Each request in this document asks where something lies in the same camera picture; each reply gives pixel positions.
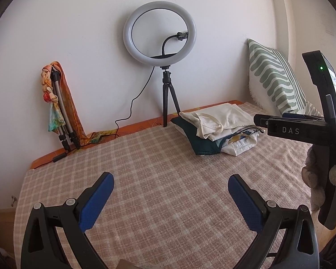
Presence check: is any teal and orange scarf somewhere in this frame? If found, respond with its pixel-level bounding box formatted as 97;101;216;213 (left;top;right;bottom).
41;62;67;134

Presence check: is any folded tripod with scarves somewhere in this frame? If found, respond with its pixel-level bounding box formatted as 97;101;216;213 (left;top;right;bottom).
52;61;105;147

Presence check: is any green and white patterned pillow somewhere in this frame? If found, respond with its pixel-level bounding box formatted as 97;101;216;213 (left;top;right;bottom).
247;39;323;117

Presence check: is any beige plaid blanket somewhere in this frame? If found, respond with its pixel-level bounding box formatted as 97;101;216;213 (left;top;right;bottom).
13;102;329;269

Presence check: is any person's right hand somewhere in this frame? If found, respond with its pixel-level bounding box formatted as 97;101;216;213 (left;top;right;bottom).
302;146;336;213

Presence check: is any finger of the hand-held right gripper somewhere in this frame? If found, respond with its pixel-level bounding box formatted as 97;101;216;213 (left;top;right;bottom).
267;117;330;147
253;113;324;128

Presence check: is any cardboard box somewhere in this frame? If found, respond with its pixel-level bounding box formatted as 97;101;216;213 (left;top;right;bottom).
0;207;17;259

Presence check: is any black gooseneck phone holder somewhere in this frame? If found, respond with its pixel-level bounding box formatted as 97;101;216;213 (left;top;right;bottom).
151;31;189;60

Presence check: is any black mini tripod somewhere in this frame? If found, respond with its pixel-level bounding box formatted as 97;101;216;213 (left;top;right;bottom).
159;67;182;128

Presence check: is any white printed folded garment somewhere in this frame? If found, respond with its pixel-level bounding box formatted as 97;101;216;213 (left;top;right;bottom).
221;127;261;156

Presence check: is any dark green folded garment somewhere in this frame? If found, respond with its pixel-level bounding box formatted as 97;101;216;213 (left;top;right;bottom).
171;117;222;156

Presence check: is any folded silver tripod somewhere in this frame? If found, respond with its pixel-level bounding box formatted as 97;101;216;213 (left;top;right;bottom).
50;70;81;152

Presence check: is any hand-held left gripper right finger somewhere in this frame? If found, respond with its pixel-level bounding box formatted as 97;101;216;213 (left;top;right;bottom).
228;174;321;269

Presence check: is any white ring light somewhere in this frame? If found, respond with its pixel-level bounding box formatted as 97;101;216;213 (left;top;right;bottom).
123;0;197;68

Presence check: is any black ring light cable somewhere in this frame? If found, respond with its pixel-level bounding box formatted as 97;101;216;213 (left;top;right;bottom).
34;67;155;170

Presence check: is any cream camisole top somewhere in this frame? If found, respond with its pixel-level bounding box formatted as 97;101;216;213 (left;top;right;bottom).
179;103;258;142

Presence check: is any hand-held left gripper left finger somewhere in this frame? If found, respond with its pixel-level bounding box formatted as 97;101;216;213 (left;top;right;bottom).
20;172;115;269

